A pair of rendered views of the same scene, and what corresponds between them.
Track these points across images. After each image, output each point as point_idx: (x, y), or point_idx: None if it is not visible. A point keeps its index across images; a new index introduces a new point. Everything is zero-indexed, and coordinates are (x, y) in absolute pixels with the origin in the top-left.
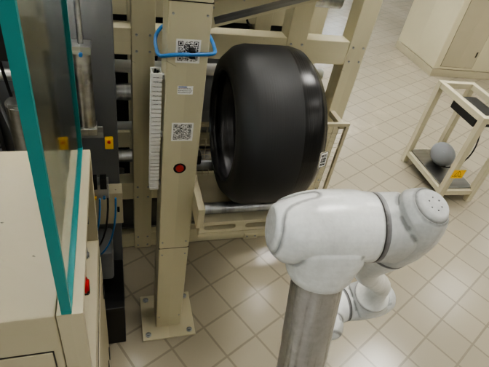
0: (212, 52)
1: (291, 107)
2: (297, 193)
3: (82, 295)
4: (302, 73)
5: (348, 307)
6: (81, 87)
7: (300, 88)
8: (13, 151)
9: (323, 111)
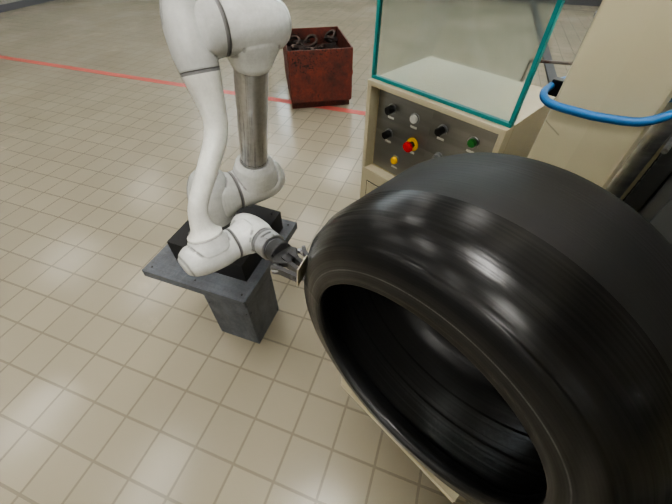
0: (546, 93)
1: (379, 186)
2: (274, 0)
3: (376, 82)
4: (414, 194)
5: (226, 228)
6: None
7: (390, 188)
8: (534, 109)
9: (330, 228)
